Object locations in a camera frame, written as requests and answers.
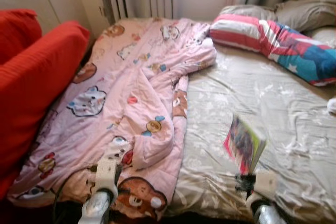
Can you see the pink cartoon bear quilt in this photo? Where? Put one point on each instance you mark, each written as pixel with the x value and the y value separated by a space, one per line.
pixel 131 77

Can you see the beige patterned pillow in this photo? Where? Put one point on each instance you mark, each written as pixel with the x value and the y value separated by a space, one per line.
pixel 325 36

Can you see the small red sofa cushion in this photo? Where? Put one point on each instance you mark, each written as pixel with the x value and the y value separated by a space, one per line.
pixel 18 32

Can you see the striped star print long pillow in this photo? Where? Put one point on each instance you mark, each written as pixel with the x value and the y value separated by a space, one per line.
pixel 304 59

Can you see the small dark wall socket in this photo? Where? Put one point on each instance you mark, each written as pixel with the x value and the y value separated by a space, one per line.
pixel 101 10

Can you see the large grey pillow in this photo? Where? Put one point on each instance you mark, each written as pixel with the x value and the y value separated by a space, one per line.
pixel 310 11

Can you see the beige leaf pattern bed sheet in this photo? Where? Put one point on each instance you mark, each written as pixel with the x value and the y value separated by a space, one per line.
pixel 283 103

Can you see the colourful anime comic book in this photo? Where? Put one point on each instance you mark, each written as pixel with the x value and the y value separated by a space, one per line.
pixel 244 145

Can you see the flat grey pillow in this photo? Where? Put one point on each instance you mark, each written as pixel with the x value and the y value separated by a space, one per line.
pixel 247 11

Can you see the large red sofa cushion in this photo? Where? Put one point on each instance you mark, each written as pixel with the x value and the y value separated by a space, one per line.
pixel 37 87

